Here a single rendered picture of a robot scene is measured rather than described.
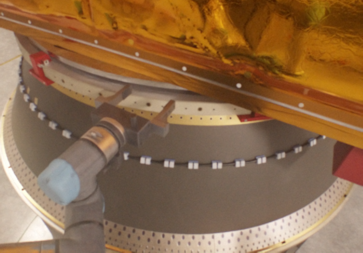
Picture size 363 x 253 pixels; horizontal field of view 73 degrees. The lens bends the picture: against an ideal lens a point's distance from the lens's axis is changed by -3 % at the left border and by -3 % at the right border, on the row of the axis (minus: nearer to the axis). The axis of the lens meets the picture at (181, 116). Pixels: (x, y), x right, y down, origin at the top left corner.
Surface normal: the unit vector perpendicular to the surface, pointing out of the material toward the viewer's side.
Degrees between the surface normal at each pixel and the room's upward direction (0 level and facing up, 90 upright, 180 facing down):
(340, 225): 0
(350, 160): 90
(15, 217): 0
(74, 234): 19
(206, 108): 90
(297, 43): 91
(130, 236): 43
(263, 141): 62
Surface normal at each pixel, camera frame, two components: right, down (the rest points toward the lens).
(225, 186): 0.13, 0.23
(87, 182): 0.86, 0.40
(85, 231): 0.26, -0.77
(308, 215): 0.36, -0.14
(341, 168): -0.45, 0.57
